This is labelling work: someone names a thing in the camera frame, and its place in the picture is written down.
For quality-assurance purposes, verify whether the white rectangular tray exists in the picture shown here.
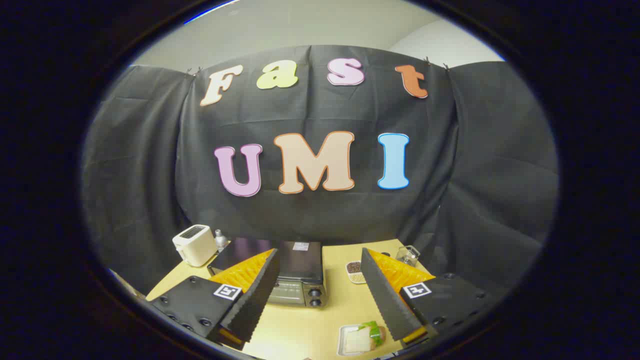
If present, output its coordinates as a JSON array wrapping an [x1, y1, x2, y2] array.
[[337, 324, 396, 357]]

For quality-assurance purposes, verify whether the black toaster oven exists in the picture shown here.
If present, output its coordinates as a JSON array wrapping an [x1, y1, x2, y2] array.
[[206, 237, 328, 308]]

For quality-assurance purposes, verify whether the sandwich with lettuce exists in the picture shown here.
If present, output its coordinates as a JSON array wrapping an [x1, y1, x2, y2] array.
[[346, 321, 387, 353]]

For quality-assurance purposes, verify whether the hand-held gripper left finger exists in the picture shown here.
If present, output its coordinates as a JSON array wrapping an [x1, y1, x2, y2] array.
[[149, 248, 282, 351]]

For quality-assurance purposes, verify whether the white divided grain dish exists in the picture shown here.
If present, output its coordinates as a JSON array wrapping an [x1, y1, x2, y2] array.
[[345, 260, 368, 285]]

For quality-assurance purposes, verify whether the white bread toaster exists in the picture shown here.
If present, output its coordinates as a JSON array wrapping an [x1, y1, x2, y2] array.
[[172, 224, 218, 268]]

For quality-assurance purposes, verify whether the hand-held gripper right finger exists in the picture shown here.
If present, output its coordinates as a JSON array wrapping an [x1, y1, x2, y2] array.
[[360, 247, 493, 351]]

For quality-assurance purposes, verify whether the wire mesh holder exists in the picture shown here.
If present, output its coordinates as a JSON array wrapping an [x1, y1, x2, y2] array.
[[396, 245, 421, 267]]

